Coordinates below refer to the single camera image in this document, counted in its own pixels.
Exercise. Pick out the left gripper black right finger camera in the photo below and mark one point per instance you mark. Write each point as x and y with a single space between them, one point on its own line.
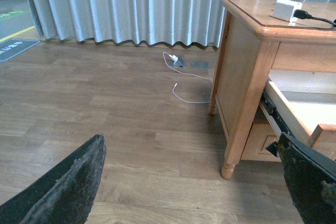
310 179

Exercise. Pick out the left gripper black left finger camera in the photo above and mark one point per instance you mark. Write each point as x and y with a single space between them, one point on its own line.
66 193

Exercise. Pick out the white floor charger plug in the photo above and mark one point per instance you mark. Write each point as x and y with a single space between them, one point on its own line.
173 58

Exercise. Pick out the grey floor sign sticker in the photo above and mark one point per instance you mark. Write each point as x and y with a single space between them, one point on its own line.
13 47

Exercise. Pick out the light wooden nightstand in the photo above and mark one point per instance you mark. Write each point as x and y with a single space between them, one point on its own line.
254 43

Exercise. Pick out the white charger adapter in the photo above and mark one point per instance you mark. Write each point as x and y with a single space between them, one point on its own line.
284 10

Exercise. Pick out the wooden drawer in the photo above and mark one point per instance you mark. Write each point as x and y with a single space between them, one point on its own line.
305 101
260 136

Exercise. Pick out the open metal floor socket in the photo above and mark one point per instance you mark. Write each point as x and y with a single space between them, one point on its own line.
181 63

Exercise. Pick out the closed metal floor plate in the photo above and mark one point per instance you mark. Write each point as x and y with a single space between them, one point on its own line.
200 65

